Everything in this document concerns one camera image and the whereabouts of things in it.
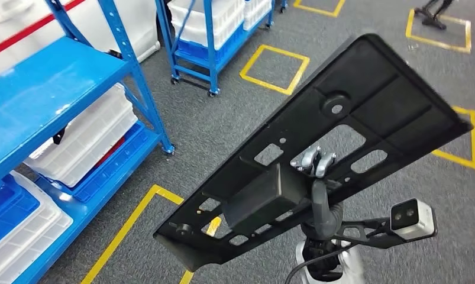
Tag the black plastic plate bracket part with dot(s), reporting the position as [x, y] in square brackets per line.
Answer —
[378, 102]

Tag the black tripod stand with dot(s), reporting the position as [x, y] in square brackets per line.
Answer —
[433, 21]

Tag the blue plastic crate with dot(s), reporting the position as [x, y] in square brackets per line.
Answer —
[229, 49]
[6, 211]
[115, 164]

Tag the white car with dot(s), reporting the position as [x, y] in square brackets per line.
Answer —
[104, 23]

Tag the blue wheeled metal rack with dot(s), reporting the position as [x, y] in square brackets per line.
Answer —
[211, 58]

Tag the red item in crate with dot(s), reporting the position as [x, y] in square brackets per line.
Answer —
[110, 151]

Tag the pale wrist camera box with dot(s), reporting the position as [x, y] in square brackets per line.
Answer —
[415, 219]

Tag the blue metal shelf rack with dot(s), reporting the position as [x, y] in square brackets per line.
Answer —
[45, 78]

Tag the long red barrier belt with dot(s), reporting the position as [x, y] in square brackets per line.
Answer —
[25, 33]

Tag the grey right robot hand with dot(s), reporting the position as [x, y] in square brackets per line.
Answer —
[323, 219]

